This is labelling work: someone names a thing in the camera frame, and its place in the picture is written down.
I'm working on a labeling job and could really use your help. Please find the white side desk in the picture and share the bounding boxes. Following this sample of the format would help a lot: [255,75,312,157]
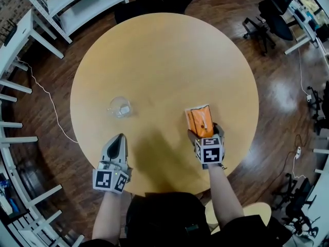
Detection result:
[0,8,65,80]

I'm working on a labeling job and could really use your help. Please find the person's right forearm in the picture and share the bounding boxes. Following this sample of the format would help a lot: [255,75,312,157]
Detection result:
[207,163,245,232]

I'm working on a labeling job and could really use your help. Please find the computer monitor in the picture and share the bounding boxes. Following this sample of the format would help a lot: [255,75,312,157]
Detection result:
[295,0,329,28]

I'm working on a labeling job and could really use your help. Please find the orange snack packet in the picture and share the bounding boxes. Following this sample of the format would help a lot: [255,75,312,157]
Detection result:
[185,103,215,139]

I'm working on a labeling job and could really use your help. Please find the person's left forearm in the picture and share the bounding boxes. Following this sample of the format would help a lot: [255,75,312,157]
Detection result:
[92,189,132,244]

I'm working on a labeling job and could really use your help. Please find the light wooden stool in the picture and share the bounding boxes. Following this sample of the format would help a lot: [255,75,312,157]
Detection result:
[205,202,272,235]

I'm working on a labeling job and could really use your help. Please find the black office chair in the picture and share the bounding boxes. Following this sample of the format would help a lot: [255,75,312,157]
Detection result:
[306,80,329,136]
[242,0,299,57]
[271,173,325,239]

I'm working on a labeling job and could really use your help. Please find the white computer desk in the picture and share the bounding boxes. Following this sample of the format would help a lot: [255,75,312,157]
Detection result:
[284,0,329,70]

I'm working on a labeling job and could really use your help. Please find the round wooden table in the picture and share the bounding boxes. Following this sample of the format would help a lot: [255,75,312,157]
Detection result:
[69,12,260,197]

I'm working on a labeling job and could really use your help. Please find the white metal shelving rack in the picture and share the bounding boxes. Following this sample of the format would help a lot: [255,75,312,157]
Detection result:
[17,0,130,44]

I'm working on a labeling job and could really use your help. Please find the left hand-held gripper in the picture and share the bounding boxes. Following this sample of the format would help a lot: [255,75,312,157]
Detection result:
[92,133,133,195]

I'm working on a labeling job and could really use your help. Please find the white cable with adapter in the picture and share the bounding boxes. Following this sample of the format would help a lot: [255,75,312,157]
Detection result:
[297,47,313,103]

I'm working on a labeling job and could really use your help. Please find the person's black clothing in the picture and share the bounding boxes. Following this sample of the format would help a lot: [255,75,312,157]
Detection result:
[86,191,294,247]

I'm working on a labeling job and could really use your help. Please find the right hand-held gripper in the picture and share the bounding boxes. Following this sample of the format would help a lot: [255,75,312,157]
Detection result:
[187,122,227,170]

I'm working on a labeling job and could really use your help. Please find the clear glass cup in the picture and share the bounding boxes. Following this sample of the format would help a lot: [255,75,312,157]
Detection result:
[106,96,132,119]

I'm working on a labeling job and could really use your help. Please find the white slatted rack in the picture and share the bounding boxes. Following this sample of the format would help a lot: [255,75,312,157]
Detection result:
[0,78,86,247]

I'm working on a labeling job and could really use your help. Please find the white floor cable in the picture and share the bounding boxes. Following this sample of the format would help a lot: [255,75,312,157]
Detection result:
[15,56,79,144]

